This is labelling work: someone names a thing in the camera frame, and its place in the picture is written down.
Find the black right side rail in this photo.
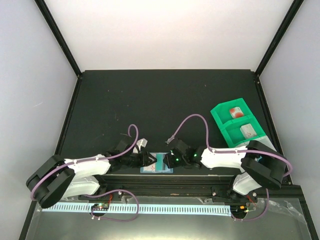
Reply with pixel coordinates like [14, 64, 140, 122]
[253, 72, 293, 186]

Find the black left side rail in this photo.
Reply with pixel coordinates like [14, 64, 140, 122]
[18, 73, 83, 240]

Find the left controller circuit board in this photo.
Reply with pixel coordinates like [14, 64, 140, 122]
[91, 203, 109, 211]

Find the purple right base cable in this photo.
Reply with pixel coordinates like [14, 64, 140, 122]
[230, 187, 270, 223]

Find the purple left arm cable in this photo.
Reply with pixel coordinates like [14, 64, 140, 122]
[29, 124, 140, 201]

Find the right controller circuit board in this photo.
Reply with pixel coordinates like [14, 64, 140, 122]
[230, 205, 257, 213]

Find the black frame post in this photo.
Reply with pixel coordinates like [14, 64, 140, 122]
[34, 0, 82, 77]
[255, 0, 304, 77]

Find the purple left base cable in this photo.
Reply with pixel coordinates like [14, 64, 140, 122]
[87, 188, 140, 223]

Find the green divided storage bin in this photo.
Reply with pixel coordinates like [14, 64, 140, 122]
[210, 98, 266, 148]

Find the blue leather card holder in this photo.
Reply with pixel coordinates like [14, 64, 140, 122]
[140, 152, 174, 174]

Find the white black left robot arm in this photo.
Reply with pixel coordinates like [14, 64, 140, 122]
[26, 138, 157, 209]

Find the controller circuit board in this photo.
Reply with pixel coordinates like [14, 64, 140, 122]
[91, 203, 109, 211]
[230, 205, 257, 213]

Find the light blue slotted cable duct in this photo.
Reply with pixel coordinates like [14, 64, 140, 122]
[42, 202, 231, 217]

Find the black aluminium front rail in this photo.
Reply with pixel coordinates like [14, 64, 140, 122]
[77, 173, 303, 201]

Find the black rear right frame post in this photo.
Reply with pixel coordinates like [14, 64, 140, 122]
[255, 0, 304, 77]

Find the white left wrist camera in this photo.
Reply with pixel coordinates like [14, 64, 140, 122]
[132, 138, 148, 154]

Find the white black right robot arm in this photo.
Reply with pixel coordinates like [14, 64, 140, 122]
[163, 139, 292, 204]

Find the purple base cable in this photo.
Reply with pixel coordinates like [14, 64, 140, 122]
[230, 187, 270, 223]
[87, 188, 140, 223]

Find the black rear left frame post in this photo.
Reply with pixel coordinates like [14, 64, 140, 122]
[34, 0, 82, 77]

